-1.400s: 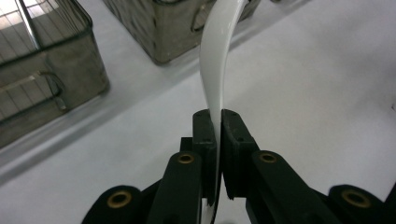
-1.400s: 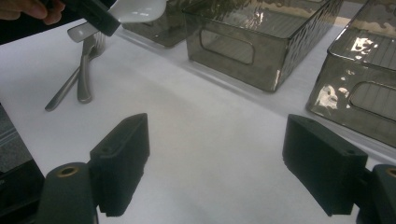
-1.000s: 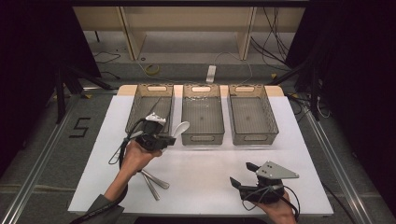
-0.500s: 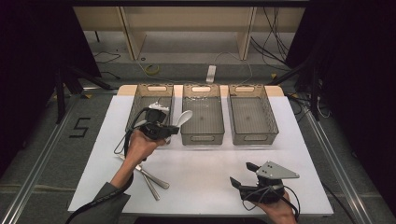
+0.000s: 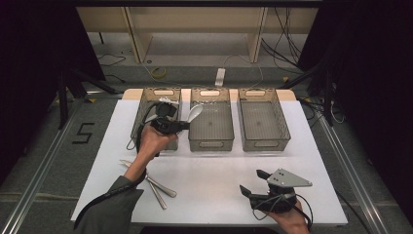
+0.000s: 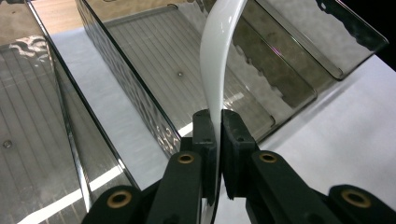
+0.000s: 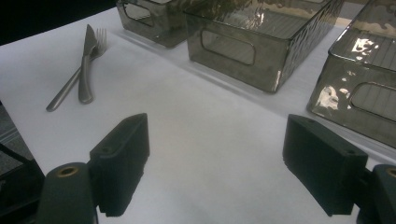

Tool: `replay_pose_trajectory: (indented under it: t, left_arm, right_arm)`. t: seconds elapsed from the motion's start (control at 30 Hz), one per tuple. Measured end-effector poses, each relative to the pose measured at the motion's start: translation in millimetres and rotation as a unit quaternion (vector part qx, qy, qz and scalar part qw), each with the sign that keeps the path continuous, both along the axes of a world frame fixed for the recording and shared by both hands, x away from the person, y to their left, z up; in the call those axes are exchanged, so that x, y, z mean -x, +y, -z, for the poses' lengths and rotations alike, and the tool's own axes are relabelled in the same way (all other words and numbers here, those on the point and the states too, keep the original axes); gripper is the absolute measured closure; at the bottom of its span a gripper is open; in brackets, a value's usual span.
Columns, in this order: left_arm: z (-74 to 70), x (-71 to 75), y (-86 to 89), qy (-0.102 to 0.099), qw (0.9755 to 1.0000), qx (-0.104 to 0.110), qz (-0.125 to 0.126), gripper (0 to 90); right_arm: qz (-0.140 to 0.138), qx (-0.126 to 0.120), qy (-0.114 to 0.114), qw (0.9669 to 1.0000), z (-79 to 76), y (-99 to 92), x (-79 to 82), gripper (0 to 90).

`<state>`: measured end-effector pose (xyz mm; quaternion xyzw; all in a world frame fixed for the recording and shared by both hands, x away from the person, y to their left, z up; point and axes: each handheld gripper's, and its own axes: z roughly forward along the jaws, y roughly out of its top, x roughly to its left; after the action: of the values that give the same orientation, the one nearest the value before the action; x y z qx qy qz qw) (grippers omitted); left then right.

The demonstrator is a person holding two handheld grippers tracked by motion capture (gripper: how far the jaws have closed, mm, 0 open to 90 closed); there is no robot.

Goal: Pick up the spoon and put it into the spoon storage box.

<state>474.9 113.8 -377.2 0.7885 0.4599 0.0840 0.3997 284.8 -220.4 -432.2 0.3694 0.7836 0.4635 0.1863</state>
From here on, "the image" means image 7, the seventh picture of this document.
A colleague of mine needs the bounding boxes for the metal table knife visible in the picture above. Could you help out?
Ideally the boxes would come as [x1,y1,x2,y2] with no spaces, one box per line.
[78,23,98,105]

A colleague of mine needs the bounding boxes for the metal fork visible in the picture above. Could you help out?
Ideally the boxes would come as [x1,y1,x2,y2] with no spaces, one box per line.
[46,27,107,113]

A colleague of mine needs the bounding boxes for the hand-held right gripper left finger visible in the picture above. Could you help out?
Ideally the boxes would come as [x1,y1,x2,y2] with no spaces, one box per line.
[88,112,150,218]

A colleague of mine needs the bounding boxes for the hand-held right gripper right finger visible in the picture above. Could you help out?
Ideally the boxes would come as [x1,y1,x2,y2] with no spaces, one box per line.
[282,113,369,217]

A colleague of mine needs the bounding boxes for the smoky transparent plastic bin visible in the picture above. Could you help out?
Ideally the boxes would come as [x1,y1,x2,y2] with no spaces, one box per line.
[115,0,194,49]
[306,0,396,149]
[183,0,345,93]

